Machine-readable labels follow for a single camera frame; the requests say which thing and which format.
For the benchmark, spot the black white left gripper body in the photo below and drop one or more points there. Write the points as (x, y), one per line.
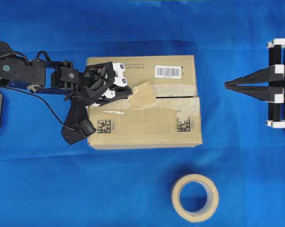
(102, 80)

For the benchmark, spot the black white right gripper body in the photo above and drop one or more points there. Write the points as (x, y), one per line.
(276, 107)

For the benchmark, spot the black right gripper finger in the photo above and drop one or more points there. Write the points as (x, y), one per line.
(270, 74)
(267, 94)

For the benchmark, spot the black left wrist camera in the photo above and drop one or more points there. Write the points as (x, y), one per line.
(77, 126)

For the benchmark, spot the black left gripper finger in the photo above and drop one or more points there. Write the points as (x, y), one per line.
(104, 100)
(123, 91)

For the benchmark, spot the beige masking tape roll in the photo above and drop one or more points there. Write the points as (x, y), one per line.
(194, 197)

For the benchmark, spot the blue table cloth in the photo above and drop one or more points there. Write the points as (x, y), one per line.
(44, 182)

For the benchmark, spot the white barcode label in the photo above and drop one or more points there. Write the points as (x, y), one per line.
(172, 72)

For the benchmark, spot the beige tape strip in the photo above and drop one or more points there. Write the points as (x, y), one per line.
(143, 96)

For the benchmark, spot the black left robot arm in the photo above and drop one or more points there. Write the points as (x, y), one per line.
(41, 75)

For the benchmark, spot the brown cardboard box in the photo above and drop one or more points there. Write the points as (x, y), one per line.
(174, 121)

